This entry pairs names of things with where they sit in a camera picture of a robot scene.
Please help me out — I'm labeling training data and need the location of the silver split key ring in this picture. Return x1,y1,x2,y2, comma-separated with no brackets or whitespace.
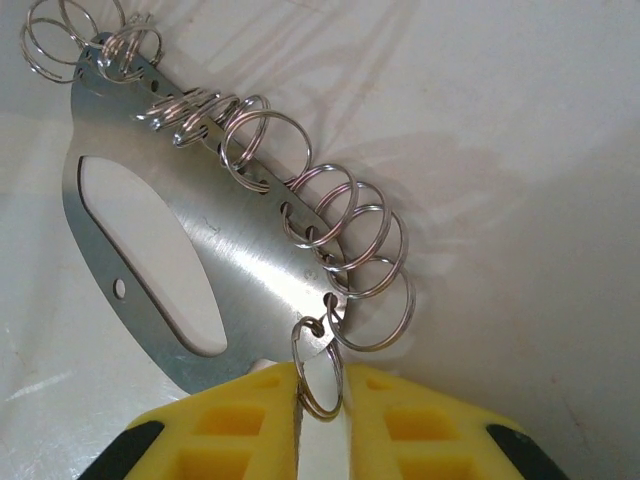
325,255,418,353
18,3,90,84
58,0,127,41
146,87,221,132
291,315,346,420
172,91,237,150
218,109,315,194
213,93,273,151
280,162,360,250
97,20,165,82
298,180,393,274
322,202,411,301

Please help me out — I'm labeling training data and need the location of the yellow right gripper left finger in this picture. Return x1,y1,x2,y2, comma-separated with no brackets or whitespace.
92,360,304,480

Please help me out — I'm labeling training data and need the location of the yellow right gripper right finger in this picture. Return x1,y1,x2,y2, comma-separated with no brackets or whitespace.
343,362,569,480

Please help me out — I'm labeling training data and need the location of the steel key holder plate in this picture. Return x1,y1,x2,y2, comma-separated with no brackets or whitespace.
60,30,347,397

